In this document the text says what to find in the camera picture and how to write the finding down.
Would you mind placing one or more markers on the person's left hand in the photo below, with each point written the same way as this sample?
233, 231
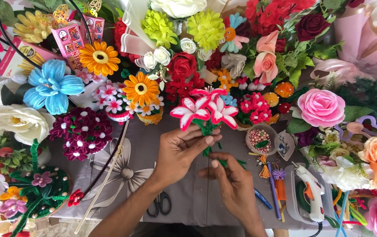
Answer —
175, 154

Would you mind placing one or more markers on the person's right hand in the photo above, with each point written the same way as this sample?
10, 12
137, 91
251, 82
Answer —
237, 187

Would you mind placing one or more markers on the green pipe cleaner piece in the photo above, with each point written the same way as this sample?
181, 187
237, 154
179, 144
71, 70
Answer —
237, 162

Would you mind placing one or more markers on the pink white pipe-cleaner lily bunch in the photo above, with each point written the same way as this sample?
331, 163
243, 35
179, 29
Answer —
191, 112

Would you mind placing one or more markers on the orange tassel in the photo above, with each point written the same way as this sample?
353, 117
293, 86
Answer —
264, 169

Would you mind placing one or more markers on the purple pencil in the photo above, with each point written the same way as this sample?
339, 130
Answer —
274, 194

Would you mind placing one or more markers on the purple pompom orange pipe cleaners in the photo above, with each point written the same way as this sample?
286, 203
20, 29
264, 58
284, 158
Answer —
279, 179

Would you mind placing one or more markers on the grey cloth with bow print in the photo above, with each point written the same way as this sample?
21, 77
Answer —
135, 174

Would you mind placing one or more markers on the yellow pot of white daisies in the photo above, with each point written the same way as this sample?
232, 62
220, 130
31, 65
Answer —
149, 113

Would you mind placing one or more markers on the black scissors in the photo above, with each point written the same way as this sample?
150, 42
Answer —
158, 204

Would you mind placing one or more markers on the clear cup of pink beads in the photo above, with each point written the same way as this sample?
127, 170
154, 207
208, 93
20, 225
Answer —
260, 140

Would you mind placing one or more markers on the clear plastic container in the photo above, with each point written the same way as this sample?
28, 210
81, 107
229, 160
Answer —
290, 197

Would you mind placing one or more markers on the white heart-shaped dish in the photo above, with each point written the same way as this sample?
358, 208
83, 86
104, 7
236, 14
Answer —
285, 144

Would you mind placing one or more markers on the green tape roll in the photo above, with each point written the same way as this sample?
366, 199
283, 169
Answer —
302, 200

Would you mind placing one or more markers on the orange gerbera flower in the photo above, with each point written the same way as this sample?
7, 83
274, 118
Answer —
99, 58
141, 89

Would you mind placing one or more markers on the white hot glue gun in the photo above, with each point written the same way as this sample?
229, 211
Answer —
312, 191

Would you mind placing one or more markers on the white ribbon-wrapped stick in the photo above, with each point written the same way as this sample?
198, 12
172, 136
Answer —
104, 179

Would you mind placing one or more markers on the basket of red pink flowers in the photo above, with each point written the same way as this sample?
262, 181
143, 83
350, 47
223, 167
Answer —
254, 110

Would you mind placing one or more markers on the pot of pink white flowers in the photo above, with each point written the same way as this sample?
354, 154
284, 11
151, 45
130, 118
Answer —
112, 102

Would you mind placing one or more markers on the maroon pipe-cleaner flower bouquet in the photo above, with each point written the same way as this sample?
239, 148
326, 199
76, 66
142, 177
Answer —
81, 133

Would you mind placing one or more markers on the white fabric flower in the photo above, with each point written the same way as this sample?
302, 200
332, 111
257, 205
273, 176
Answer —
343, 174

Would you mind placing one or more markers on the small red pipe-cleaner flower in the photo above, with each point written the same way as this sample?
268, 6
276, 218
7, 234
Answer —
75, 197

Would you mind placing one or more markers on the large pink rose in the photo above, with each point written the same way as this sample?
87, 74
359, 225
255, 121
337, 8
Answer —
321, 107

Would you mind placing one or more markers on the salmon pink rose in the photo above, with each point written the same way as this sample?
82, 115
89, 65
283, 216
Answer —
265, 64

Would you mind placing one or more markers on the lime green chrysanthemum flower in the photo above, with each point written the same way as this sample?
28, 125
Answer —
158, 29
206, 29

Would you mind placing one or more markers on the orange-faced pipe-cleaner flower doll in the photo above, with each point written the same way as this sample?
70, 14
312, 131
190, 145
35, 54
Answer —
231, 34

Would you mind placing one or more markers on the green pipe-cleaner flower basket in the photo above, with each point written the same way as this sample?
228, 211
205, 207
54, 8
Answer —
48, 194

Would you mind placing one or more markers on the blue pipe-cleaner flower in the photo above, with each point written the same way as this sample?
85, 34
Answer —
51, 86

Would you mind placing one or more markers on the purple pipe-cleaner heart glasses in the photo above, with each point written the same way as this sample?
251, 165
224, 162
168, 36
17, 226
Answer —
369, 126

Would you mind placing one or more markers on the pink printed carton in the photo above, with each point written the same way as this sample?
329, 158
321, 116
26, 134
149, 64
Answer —
68, 41
94, 28

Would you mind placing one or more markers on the large cream white rose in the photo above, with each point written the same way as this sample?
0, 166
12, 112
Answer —
17, 121

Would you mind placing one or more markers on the dark red rose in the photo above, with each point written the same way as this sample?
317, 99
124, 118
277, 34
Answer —
312, 27

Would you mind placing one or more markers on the pink box of sticks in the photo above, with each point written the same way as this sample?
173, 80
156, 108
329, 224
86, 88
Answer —
15, 61

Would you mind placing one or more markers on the yellow chrysanthemum flower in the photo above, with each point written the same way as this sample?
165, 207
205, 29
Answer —
32, 28

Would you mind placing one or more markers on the pink wrapped bouquet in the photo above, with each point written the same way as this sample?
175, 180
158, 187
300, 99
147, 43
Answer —
363, 39

